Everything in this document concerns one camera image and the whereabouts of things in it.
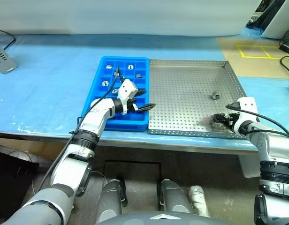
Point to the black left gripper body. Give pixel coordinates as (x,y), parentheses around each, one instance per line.
(132,105)

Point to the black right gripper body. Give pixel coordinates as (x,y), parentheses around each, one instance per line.
(231,118)

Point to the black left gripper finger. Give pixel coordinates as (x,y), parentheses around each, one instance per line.
(146,107)
(141,92)

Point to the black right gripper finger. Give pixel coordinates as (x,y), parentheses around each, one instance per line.
(216,119)
(232,105)

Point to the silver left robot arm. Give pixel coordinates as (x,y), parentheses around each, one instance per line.
(95,117)

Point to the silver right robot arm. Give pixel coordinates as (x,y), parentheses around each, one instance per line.
(273,145)

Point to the blue compartment tray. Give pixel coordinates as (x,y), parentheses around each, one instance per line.
(125,122)

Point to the black plastic bin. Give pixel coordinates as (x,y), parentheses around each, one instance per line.
(8,180)

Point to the perforated metal tray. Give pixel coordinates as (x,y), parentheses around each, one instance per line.
(172,77)

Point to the brown board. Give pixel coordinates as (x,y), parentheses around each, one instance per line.
(231,65)

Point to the yellow tape outline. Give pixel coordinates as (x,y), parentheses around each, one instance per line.
(243,57)

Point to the white bin under table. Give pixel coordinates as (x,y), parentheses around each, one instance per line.
(250,168)

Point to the dark floor plate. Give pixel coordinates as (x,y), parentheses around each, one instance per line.
(130,171)

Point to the black flat device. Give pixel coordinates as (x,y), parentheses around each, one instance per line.
(288,49)

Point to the blue plastic table cover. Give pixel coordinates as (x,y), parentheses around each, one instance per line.
(53,93)

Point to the white robot foot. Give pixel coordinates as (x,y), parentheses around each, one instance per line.
(198,199)

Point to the grey right robot thigh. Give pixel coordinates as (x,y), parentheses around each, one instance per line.
(175,197)

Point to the grey robot thigh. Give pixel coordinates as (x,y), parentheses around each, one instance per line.
(110,201)
(175,197)

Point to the black angled equipment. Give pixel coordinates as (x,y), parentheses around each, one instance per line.
(259,21)

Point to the white equipment panel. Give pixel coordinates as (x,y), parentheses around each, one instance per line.
(278,25)

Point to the grey left robot thigh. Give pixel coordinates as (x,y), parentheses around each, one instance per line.
(110,201)

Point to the grey robot torso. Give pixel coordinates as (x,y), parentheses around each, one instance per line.
(158,220)

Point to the grey vented metal device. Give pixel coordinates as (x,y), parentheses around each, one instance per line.
(2,61)

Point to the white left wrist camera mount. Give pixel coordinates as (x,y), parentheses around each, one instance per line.
(127,89)

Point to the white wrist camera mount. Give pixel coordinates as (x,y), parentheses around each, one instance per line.
(247,105)
(127,89)

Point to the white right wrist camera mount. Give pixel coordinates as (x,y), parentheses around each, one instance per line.
(247,105)

